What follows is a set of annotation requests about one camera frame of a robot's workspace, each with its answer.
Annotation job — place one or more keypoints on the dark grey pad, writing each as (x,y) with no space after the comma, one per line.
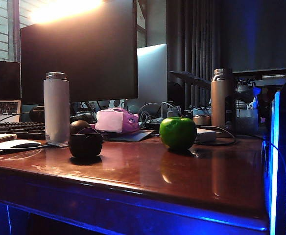
(135,136)

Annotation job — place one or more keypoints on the small copper tin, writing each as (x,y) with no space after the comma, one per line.
(201,120)

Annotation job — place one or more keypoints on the dark round speaker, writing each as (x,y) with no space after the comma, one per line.
(36,113)

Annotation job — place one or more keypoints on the silver laptop lid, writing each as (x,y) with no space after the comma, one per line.
(152,73)

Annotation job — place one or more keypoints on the blue lit computer case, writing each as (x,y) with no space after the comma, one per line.
(283,159)

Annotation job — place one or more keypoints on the black tilted stand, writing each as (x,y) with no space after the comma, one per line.
(189,77)

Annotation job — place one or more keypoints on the silver open laptop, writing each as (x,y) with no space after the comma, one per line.
(2,80)

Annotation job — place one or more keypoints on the white power adapter box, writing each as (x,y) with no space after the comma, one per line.
(206,135)

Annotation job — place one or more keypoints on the white charger plug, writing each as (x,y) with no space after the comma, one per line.
(173,113)

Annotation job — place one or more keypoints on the black keyboard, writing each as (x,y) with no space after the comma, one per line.
(18,128)

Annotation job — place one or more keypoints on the large black monitor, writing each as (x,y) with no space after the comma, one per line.
(79,54)

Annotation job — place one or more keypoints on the dark grey curtain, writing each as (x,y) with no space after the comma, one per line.
(194,36)

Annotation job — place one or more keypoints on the green apple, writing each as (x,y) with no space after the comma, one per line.
(178,134)

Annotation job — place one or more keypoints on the clear plastic container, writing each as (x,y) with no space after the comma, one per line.
(247,120)

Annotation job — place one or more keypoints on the bronze thermos bottle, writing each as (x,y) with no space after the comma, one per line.
(220,102)

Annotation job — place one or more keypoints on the white computer mouse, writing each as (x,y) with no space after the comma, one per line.
(10,145)

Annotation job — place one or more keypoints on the dark brown ball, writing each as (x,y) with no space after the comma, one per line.
(78,126)

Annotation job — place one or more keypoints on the pink plush pouch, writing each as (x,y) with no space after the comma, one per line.
(113,120)

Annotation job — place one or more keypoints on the white thermos bottle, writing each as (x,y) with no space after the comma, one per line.
(56,110)

